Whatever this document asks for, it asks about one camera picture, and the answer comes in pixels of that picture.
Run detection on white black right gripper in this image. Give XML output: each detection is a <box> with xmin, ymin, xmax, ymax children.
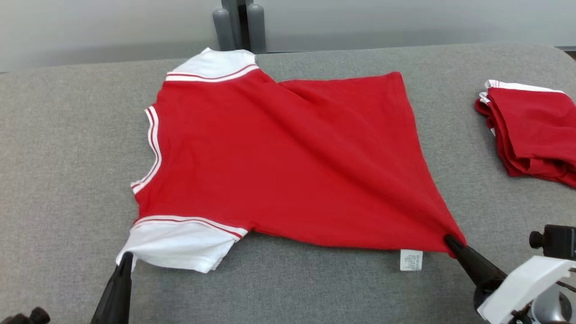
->
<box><xmin>444</xmin><ymin>235</ymin><xmax>576</xmax><ymax>324</ymax></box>

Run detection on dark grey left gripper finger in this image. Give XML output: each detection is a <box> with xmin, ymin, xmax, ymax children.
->
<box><xmin>90</xmin><ymin>252</ymin><xmax>134</xmax><ymax>324</ymax></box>

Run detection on red shorts with white stripes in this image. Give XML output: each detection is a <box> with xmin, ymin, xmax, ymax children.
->
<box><xmin>475</xmin><ymin>80</ymin><xmax>576</xmax><ymax>189</ymax></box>

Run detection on red jersey with white sleeves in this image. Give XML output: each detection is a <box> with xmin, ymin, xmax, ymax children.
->
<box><xmin>116</xmin><ymin>47</ymin><xmax>468</xmax><ymax>274</ymax></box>

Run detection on grey cylinder post foot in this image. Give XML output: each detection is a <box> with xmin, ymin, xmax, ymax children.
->
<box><xmin>212</xmin><ymin>8</ymin><xmax>237</xmax><ymax>51</ymax></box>
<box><xmin>246</xmin><ymin>4</ymin><xmax>267</xmax><ymax>54</ymax></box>

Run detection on grey metal partition post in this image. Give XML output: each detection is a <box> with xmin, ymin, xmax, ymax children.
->
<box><xmin>220</xmin><ymin>0</ymin><xmax>255</xmax><ymax>51</ymax></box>

